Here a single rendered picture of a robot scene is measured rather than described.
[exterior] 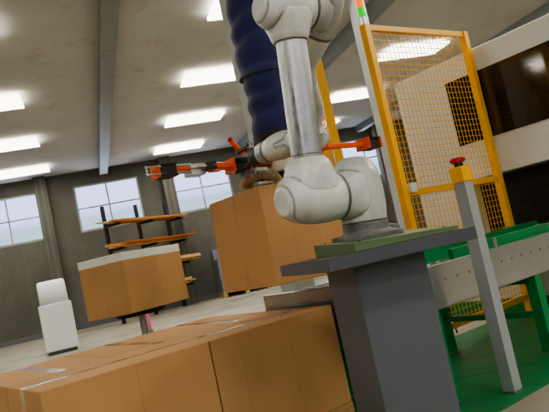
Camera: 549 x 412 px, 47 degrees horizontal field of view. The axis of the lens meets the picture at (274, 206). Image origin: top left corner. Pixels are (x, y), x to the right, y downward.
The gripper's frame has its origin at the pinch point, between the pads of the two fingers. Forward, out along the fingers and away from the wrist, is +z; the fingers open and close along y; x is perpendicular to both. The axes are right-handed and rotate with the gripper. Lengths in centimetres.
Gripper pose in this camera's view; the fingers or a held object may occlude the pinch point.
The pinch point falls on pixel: (234, 166)
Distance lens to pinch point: 271.0
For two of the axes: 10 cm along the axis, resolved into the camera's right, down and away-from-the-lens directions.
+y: 2.1, 9.7, -0.8
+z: -5.9, 1.9, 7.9
